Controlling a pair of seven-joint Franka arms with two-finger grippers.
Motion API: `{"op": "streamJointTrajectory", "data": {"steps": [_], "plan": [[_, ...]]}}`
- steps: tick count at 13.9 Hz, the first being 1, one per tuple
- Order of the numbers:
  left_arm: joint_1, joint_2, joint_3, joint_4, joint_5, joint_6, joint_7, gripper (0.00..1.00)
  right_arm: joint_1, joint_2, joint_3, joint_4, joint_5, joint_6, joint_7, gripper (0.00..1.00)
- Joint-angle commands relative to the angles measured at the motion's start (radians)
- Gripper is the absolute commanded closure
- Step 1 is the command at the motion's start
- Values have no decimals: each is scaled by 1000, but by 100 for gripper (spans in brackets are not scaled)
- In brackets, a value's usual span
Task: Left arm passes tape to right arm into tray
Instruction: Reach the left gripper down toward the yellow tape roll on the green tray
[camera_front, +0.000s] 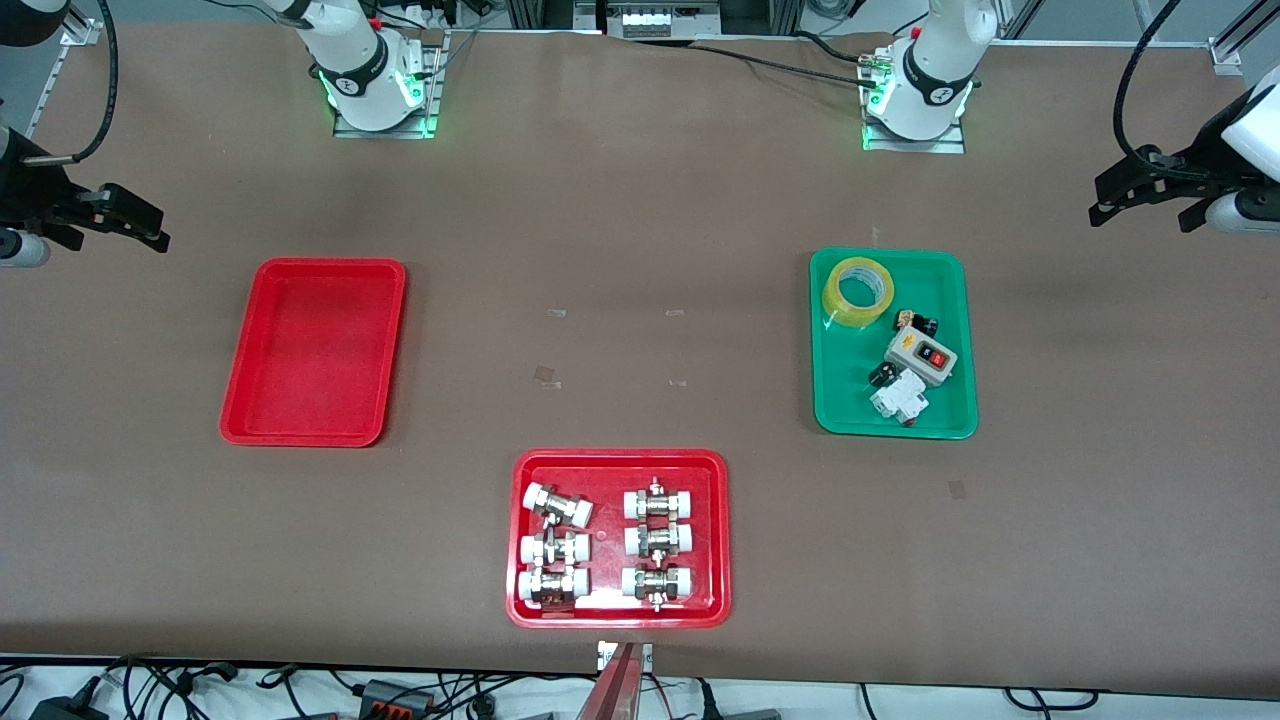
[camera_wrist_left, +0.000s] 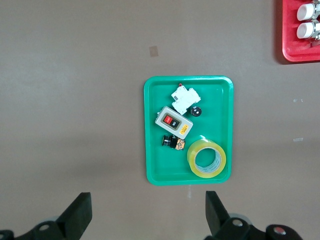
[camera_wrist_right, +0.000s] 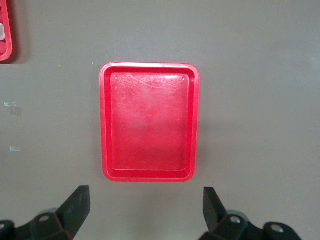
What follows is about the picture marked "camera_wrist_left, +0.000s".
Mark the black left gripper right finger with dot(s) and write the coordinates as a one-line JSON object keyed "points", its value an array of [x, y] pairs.
{"points": [[217, 220]]}

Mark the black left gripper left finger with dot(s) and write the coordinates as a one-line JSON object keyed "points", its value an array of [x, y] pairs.
{"points": [[77, 215]]}

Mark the yellow packing tape roll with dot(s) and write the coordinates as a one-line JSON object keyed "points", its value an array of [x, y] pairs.
{"points": [[192, 160]]}

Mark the green plastic tray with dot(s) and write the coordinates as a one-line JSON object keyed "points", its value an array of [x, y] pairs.
{"points": [[215, 125]]}

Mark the clear tape patch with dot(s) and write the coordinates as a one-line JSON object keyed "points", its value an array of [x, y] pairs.
{"points": [[153, 51]]}

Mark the red plastic tray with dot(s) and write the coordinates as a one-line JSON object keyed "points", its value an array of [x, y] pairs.
{"points": [[290, 37]]}

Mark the black round buzzer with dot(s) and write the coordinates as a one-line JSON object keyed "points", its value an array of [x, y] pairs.
{"points": [[195, 111]]}

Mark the white circuit breaker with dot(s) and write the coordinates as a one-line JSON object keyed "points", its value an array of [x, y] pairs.
{"points": [[185, 100]]}

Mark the black push button switch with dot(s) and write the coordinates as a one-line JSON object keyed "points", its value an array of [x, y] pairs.
{"points": [[173, 143]]}

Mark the grey on-off switch box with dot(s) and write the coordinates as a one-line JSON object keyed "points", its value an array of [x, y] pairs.
{"points": [[172, 122]]}

